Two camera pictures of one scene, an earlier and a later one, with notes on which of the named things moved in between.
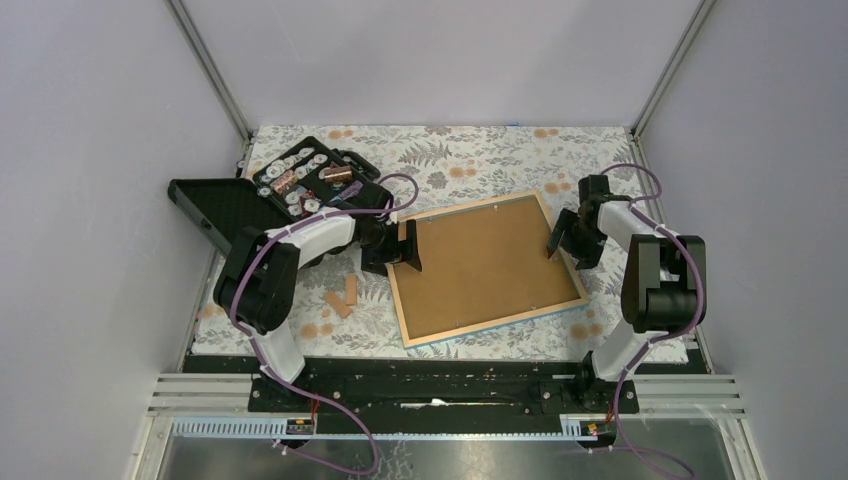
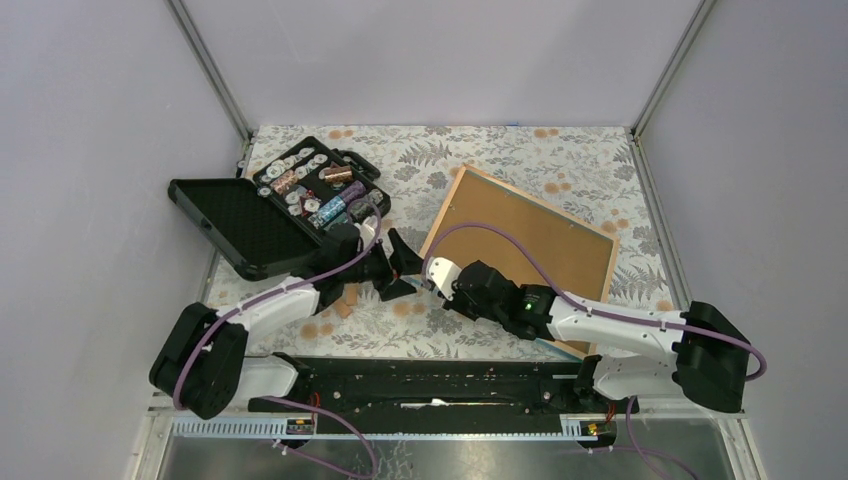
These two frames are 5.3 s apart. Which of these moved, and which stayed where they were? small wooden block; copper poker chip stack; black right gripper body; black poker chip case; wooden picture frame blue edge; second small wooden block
Moved: black right gripper body; wooden picture frame blue edge
Stayed: black poker chip case; second small wooden block; copper poker chip stack; small wooden block
